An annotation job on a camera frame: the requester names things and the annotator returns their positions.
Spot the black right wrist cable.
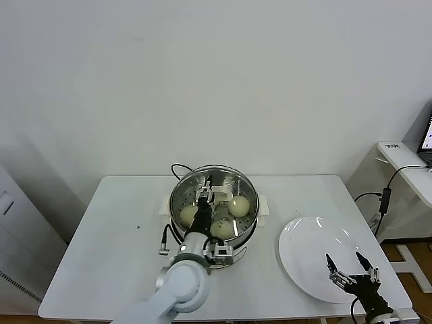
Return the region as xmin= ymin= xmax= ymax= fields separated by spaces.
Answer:
xmin=350 ymin=296 xmax=367 ymax=324

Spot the stainless steel steamer basket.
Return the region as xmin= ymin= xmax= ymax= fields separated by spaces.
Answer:
xmin=168 ymin=167 xmax=261 ymax=246

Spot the white cabinet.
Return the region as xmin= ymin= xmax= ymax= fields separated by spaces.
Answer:
xmin=0 ymin=163 xmax=70 ymax=315

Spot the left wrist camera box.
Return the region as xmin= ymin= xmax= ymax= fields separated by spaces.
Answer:
xmin=209 ymin=242 xmax=236 ymax=267

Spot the white steamed baozi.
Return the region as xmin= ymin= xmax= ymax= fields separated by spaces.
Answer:
xmin=228 ymin=196 xmax=251 ymax=217
xmin=209 ymin=219 xmax=234 ymax=240
xmin=178 ymin=206 xmax=198 ymax=227

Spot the black laptop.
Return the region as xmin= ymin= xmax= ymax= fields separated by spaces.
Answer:
xmin=416 ymin=101 xmax=432 ymax=168

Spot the black adapter cable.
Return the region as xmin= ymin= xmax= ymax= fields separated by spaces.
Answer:
xmin=353 ymin=165 xmax=432 ymax=237

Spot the white round plate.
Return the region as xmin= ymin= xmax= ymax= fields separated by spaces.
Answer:
xmin=278 ymin=217 xmax=371 ymax=304

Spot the round glass lid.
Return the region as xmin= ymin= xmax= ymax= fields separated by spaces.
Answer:
xmin=168 ymin=164 xmax=263 ymax=263

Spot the white side desk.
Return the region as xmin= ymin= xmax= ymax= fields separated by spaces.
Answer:
xmin=347 ymin=140 xmax=432 ymax=291

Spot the black cooker power cable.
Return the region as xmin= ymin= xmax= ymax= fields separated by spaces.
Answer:
xmin=170 ymin=163 xmax=196 ymax=183

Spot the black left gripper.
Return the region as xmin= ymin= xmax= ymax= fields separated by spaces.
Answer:
xmin=188 ymin=180 xmax=216 ymax=234

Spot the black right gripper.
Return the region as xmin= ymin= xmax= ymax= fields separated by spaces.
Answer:
xmin=325 ymin=250 xmax=394 ymax=317

